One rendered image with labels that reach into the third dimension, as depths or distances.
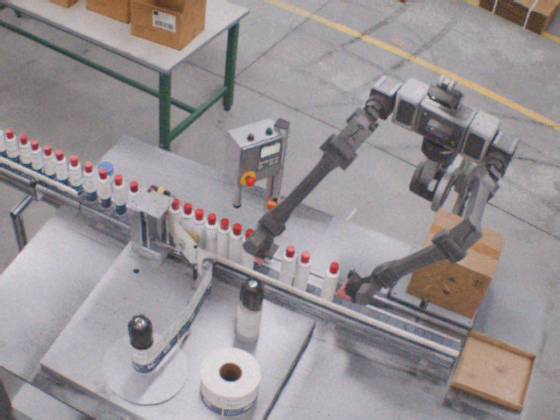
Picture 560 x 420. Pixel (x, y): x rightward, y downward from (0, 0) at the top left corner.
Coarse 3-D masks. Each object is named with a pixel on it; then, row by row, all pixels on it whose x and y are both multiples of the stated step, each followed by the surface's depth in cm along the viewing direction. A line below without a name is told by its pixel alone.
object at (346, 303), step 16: (96, 208) 307; (112, 208) 308; (128, 208) 309; (128, 224) 303; (240, 272) 292; (272, 272) 294; (320, 288) 290; (320, 304) 285; (352, 304) 286; (384, 320) 282; (400, 320) 283; (400, 336) 278; (432, 336) 279
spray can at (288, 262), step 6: (288, 246) 276; (288, 252) 275; (294, 252) 276; (282, 258) 279; (288, 258) 277; (294, 258) 278; (282, 264) 281; (288, 264) 279; (294, 264) 280; (282, 270) 283; (288, 270) 281; (294, 270) 284; (282, 276) 285; (288, 276) 284; (288, 282) 286
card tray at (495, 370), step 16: (480, 336) 284; (464, 352) 280; (480, 352) 280; (496, 352) 281; (512, 352) 281; (528, 352) 278; (464, 368) 275; (480, 368) 275; (496, 368) 276; (512, 368) 276; (528, 368) 276; (464, 384) 266; (480, 384) 270; (496, 384) 270; (512, 384) 271; (528, 384) 268; (496, 400) 264; (512, 400) 266
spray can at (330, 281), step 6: (330, 264) 272; (336, 264) 273; (330, 270) 273; (336, 270) 273; (324, 276) 278; (330, 276) 274; (336, 276) 274; (324, 282) 279; (330, 282) 276; (336, 282) 277; (324, 288) 280; (330, 288) 278; (324, 294) 282; (330, 294) 281; (330, 300) 284
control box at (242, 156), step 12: (264, 120) 263; (228, 132) 257; (240, 132) 257; (252, 132) 258; (264, 132) 259; (276, 132) 259; (228, 144) 260; (240, 144) 253; (252, 144) 254; (264, 144) 257; (228, 156) 264; (240, 156) 255; (252, 156) 258; (228, 168) 267; (240, 168) 259; (252, 168) 262; (264, 168) 265; (276, 168) 269; (240, 180) 263
